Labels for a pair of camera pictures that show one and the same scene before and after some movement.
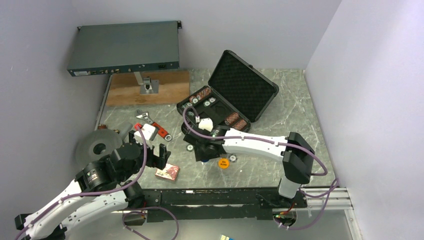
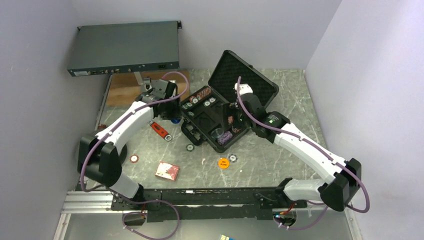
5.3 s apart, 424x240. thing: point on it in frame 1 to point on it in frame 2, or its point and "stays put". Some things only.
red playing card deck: [170, 172] stays put
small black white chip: [190, 147] stays put
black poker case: [236, 95] stays put
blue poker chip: [233, 158] stays put
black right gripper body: [201, 154] to [239, 121]
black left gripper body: [153, 160] to [173, 110]
